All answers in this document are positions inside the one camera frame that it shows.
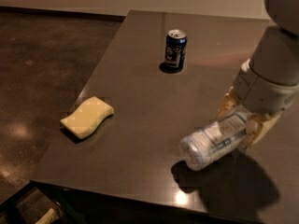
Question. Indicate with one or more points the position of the yellow object under table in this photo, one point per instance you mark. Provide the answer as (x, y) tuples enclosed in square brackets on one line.
[(48, 218)]

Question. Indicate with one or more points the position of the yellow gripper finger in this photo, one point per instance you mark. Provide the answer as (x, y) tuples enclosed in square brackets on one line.
[(257, 126), (230, 104)]

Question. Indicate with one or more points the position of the blue pepsi can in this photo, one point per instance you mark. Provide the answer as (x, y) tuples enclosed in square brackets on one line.
[(175, 49)]

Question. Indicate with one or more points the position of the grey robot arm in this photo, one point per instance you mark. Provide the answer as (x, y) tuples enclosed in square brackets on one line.
[(276, 57)]

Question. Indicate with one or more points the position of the blue plastic water bottle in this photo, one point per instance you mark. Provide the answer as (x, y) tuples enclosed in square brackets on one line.
[(211, 143)]

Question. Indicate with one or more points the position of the yellow sponge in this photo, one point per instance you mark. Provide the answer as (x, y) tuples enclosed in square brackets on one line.
[(87, 117)]

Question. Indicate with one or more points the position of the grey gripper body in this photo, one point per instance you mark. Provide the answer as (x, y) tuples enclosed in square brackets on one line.
[(261, 93)]

